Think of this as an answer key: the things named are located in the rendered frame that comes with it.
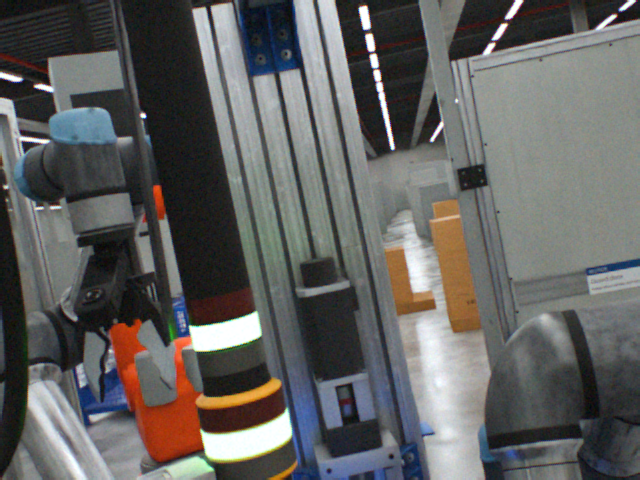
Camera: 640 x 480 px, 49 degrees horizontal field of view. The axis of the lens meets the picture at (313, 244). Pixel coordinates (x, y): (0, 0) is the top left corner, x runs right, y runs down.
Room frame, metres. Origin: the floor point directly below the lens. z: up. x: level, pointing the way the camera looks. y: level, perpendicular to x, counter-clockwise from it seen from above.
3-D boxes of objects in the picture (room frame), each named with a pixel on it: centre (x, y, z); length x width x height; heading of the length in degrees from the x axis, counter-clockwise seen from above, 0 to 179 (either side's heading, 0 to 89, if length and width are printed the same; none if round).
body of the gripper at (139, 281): (0.90, 0.25, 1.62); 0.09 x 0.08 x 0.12; 175
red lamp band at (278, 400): (0.35, 0.05, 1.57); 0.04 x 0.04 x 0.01
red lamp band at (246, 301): (0.35, 0.05, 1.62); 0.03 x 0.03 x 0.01
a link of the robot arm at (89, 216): (0.89, 0.26, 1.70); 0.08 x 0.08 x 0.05
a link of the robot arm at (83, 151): (0.90, 0.26, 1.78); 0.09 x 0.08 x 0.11; 45
